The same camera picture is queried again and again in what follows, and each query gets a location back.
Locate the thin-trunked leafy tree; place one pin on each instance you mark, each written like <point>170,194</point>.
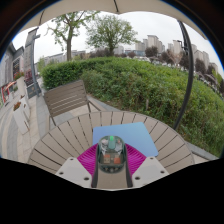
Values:
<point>69,36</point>

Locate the dark shopfront building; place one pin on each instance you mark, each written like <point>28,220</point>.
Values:
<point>10,70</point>

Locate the translucent green computer mouse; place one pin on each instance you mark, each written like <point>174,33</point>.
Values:
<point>111,155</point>

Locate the brown slatted outdoor chair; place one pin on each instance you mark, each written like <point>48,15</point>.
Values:
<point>66,96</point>

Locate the dark curved parasol pole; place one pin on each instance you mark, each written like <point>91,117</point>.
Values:
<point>189,73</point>

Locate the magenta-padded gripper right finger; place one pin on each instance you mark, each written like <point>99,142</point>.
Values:
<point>148,170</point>

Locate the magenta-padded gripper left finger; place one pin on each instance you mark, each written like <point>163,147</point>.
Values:
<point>75,170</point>

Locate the round-crowned green tree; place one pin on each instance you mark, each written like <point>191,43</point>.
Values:
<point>110,31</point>

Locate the tall grey sign pillar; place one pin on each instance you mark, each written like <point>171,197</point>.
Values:
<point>29,56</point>

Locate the white planter box with flowers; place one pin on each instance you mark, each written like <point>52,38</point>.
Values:
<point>19,78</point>
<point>20,118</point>

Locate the green trimmed hedge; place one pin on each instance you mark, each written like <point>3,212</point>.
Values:
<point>143,83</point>

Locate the beige parasol canopy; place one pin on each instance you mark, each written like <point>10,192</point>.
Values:
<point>110,4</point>

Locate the blue rectangular mouse pad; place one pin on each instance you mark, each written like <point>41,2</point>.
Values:
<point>140,135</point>

